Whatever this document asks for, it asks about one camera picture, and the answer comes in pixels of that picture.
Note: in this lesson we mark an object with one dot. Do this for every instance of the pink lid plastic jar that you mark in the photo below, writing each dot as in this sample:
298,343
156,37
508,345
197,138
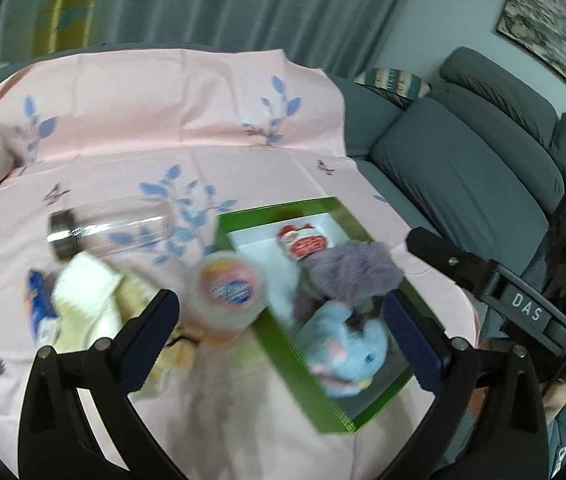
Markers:
228,290

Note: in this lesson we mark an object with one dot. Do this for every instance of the cream towel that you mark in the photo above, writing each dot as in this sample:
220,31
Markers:
88,295

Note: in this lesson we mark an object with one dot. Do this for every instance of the yellow patterned curtain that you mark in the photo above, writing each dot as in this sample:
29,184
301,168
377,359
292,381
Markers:
63,5

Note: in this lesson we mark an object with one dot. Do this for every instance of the grey curtain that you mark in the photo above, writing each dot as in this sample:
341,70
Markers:
213,5

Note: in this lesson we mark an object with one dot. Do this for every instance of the grey sofa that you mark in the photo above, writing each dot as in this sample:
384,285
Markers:
453,170

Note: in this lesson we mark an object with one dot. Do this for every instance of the green box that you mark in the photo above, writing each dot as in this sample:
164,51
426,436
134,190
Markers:
293,385

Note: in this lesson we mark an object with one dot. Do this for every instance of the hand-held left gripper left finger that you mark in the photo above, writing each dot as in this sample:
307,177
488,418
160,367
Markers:
148,340

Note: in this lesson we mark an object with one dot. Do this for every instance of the blue packet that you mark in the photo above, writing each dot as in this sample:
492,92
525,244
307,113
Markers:
38,300

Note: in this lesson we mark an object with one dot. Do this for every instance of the clear glass bottle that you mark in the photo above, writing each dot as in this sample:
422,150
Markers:
113,230

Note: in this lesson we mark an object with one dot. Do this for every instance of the red white snack packet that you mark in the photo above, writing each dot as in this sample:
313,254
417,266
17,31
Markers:
305,245

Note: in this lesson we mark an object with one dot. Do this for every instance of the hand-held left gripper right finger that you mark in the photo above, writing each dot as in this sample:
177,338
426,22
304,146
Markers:
413,340

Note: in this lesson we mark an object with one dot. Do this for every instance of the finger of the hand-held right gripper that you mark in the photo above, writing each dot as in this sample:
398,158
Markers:
453,260

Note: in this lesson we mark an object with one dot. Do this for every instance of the blue elephant plush toy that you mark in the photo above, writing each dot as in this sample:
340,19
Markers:
353,355

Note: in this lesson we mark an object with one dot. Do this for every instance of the purple and grey towel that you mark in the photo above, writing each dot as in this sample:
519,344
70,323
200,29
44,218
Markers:
353,265

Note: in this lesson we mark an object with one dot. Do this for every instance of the person's right hand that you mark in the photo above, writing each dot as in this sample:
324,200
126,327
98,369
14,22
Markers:
557,402

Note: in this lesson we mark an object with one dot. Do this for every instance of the pink printed sheet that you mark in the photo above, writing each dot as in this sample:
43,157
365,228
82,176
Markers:
163,110

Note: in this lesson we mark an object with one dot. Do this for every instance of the patterned cushion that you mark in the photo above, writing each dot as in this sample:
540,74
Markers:
398,82

